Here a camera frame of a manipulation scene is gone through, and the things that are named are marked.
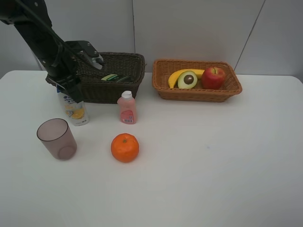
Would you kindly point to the black bottle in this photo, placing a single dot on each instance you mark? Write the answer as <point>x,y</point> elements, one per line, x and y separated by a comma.
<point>117,78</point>

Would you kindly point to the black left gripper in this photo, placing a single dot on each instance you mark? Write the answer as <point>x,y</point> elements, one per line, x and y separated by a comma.
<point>63,74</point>

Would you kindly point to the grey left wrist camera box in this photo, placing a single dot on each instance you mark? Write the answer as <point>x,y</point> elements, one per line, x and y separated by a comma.
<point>86,49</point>

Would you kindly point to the white blue shampoo bottle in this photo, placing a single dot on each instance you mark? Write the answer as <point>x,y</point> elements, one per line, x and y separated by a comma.
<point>76,112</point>

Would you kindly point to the yellow banana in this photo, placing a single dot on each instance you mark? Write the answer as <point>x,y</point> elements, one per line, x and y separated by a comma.
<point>174,76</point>

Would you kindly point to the red apple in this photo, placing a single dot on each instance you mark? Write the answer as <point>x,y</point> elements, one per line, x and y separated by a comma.
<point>213,78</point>

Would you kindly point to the translucent purple plastic cup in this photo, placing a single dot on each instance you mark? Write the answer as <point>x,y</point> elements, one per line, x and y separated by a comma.
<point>56,136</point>

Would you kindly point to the avocado half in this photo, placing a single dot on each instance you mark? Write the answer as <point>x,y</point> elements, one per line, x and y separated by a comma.
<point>187,80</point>

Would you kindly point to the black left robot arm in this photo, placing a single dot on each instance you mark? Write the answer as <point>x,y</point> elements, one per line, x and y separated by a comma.
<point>31,19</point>

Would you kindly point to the dark brown wicker basket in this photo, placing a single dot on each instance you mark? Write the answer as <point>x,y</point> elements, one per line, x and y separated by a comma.
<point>95,90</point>

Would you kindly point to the pink lotion bottle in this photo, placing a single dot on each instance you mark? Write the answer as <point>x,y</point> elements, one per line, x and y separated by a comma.
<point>127,107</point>

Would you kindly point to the tan wicker basket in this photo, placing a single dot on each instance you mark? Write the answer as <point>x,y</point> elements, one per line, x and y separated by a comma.
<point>163,68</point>

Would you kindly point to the orange mandarin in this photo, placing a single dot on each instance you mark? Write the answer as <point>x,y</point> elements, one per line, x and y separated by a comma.
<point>125,148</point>

